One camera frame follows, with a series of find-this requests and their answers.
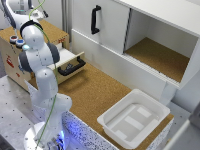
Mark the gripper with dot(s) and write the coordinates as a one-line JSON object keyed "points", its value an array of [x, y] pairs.
{"points": [[38, 14]]}

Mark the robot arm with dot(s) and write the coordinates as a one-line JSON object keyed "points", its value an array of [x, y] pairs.
{"points": [[46, 88]]}

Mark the wooden drawer box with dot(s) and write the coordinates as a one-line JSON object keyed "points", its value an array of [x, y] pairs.
{"points": [[53, 30]]}

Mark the blue button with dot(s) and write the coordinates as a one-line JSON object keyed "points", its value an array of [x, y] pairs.
{"points": [[20, 42]]}

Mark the red button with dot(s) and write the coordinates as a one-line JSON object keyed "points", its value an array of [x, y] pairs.
{"points": [[13, 38]]}

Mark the green button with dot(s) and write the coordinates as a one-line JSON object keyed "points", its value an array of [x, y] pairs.
{"points": [[25, 47]]}

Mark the wooden drawer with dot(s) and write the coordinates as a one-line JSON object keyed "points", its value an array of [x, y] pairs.
{"points": [[66, 56]]}

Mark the white sliding door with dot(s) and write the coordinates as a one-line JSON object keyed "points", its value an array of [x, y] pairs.
{"points": [[111, 23]]}

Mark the white cabinet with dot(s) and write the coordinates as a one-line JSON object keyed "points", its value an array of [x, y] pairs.
{"points": [[173, 13]]}

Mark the white plastic box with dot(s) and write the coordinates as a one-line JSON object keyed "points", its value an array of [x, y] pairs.
{"points": [[133, 120]]}

